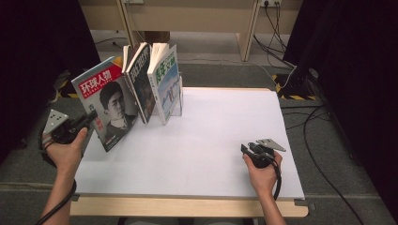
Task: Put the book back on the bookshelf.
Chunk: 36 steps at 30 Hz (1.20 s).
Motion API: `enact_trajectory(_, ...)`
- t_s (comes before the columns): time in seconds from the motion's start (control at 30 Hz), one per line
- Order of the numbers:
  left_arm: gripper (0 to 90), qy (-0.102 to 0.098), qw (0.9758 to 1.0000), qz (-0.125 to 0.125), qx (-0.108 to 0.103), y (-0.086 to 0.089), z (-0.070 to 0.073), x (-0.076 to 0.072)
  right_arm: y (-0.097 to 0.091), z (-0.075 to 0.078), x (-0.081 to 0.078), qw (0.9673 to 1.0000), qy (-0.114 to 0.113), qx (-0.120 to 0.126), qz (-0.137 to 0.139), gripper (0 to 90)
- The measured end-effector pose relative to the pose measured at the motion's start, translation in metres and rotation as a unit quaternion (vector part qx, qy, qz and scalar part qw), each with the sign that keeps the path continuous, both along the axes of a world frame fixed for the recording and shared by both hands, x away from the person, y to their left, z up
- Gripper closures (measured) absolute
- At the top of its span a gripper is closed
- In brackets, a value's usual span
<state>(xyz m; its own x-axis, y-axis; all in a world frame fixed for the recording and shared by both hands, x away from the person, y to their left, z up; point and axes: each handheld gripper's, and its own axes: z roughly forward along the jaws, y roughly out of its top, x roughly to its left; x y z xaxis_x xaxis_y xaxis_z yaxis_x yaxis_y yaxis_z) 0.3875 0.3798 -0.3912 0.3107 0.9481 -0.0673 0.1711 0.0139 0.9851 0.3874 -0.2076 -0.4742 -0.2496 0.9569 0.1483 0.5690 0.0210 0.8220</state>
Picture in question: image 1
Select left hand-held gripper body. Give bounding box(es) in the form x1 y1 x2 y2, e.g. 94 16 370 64
42 109 92 145

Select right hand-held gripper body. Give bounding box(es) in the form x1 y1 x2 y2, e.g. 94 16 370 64
247 138 287 170

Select portrait magazine with red banner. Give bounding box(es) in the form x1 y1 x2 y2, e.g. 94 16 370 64
70 55 140 153

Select dark purple magazine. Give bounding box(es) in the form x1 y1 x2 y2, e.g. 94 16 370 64
125 41 157 125

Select clear acrylic magazine rack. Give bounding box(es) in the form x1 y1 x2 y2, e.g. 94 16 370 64
149 72 184 117

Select white magazine with green title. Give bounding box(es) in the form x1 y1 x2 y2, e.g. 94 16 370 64
146 42 182 126

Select person's right hand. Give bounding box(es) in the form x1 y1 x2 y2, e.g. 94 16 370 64
243 156 283 198

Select person's left hand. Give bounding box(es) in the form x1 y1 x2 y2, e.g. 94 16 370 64
46 127 89 176

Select black yellow striped stand base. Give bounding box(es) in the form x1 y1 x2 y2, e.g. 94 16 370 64
271 67 320 101
57 68 95 99

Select white table sheet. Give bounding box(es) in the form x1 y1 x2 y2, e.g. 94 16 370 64
74 86 306 200

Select black curtain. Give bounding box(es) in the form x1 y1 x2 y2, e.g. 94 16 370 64
283 0 398 219
0 0 104 163

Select beige office desk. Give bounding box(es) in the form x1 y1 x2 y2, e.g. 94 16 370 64
78 0 303 63

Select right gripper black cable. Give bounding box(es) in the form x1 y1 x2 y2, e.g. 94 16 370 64
250 142 283 201

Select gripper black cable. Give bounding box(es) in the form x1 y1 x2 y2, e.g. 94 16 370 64
250 142 283 201
34 125 78 225

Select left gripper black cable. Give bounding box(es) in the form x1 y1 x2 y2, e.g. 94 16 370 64
34 125 78 225

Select white cable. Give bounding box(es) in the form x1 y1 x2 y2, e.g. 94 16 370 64
135 29 299 92

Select white wall socket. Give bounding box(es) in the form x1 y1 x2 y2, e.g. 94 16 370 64
260 0 283 8

